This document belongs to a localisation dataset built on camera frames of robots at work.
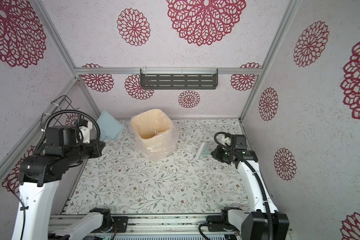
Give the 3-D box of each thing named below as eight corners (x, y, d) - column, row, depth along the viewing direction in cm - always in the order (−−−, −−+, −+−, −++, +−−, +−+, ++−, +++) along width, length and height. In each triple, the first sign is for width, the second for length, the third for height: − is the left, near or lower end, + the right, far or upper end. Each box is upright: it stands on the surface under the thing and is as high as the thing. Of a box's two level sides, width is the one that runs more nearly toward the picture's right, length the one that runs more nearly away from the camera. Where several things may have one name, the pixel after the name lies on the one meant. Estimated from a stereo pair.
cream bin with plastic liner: (150, 175, 93) (142, 152, 73) (134, 142, 109) (124, 116, 88) (181, 158, 100) (182, 134, 80) (162, 130, 116) (158, 104, 96)
